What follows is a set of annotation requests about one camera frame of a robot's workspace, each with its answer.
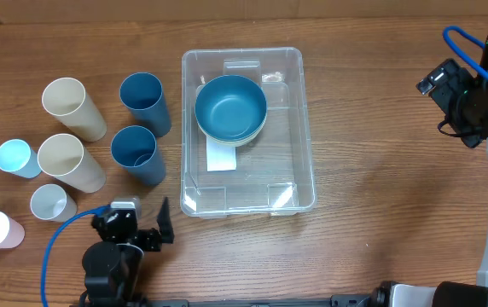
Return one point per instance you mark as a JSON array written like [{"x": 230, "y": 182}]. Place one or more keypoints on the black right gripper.
[{"x": 438, "y": 84}]

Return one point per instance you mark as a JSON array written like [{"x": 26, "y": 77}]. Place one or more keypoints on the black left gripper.
[{"x": 153, "y": 240}]

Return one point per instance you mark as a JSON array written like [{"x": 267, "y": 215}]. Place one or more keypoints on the cream bowl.
[{"x": 237, "y": 143}]

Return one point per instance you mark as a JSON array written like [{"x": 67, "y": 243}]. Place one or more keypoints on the small grey cup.
[{"x": 51, "y": 202}]

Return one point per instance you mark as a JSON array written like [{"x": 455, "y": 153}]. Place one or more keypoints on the teal blue bowl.
[{"x": 231, "y": 108}]

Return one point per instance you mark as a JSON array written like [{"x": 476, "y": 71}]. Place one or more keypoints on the tall cream cup back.
[{"x": 67, "y": 100}]

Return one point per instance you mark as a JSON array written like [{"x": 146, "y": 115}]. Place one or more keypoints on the tall cream cup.
[
  {"x": 65, "y": 158},
  {"x": 67, "y": 100}
]

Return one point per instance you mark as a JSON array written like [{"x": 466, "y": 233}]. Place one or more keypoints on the small light blue cup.
[{"x": 18, "y": 158}]

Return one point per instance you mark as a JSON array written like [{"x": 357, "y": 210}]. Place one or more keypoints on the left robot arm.
[{"x": 112, "y": 265}]

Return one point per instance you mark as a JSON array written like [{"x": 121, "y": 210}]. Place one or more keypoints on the tall blue cup front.
[{"x": 135, "y": 149}]

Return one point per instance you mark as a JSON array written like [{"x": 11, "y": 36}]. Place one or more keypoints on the tall blue cup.
[
  {"x": 135, "y": 149},
  {"x": 142, "y": 93}
]

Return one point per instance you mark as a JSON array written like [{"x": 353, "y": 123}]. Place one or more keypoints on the white label in bin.
[{"x": 220, "y": 157}]

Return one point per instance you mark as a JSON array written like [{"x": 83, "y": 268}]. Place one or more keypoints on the clear plastic storage bin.
[{"x": 274, "y": 172}]

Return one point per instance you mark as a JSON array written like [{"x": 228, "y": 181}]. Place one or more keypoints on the tall cream cup front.
[{"x": 65, "y": 158}]

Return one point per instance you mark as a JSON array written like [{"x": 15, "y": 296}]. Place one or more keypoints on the tall blue cup back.
[{"x": 142, "y": 93}]

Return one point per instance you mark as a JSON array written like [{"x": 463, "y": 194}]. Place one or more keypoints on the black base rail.
[{"x": 340, "y": 300}]

